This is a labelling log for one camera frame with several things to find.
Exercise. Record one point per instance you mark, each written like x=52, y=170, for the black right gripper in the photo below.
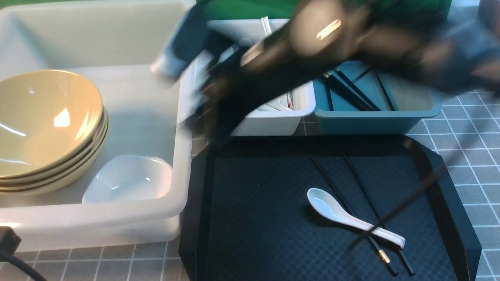
x=320, y=35

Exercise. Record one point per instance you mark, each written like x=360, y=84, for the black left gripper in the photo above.
x=9, y=243

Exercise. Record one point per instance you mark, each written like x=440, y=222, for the white square sauce dish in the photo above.
x=118, y=180

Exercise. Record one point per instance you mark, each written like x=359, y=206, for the tan noodle bowl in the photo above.
x=45, y=116

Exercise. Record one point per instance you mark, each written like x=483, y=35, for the white ceramic soup spoon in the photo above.
x=328, y=207

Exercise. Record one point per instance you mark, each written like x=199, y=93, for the black chopstick gold band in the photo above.
x=342, y=203

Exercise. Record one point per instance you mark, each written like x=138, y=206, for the top stacked tan bowl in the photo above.
x=74, y=161

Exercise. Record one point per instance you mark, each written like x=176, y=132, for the stacked tan bowl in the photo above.
x=61, y=180
x=74, y=161

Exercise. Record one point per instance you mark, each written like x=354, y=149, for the lower stacked tan bowl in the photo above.
x=61, y=180

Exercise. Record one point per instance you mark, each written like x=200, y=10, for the black chopstick in teal bin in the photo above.
x=357, y=90

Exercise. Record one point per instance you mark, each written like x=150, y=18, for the black chopstick gold tip bin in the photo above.
x=334, y=84

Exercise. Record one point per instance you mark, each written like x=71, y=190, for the teal plastic bin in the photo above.
x=335, y=116

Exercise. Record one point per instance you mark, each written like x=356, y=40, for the lone black chopstick in bin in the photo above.
x=384, y=92

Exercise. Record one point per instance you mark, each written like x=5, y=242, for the small white plastic bin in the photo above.
x=267, y=123

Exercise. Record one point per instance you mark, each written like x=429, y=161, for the white dish in tub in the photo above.
x=157, y=177

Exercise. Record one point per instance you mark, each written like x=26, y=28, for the black serving tray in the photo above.
x=248, y=218

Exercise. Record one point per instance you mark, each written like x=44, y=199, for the large white plastic tub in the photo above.
x=112, y=43

